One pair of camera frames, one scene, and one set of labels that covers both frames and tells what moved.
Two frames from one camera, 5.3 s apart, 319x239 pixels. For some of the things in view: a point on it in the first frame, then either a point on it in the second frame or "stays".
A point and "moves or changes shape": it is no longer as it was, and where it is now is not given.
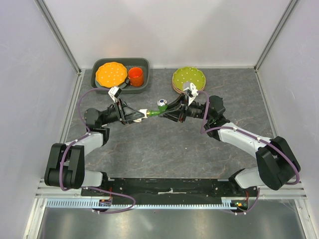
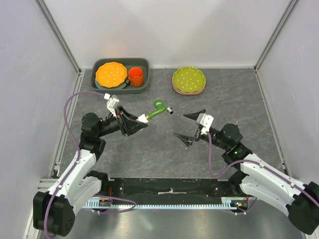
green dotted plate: x=192 y=74 stays
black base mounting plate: x=170 y=189 stays
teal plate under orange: x=121 y=86 stays
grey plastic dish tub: x=128 y=63 stays
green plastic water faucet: x=162 y=106 moves or changes shape
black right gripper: x=177 y=114 → x=187 y=140
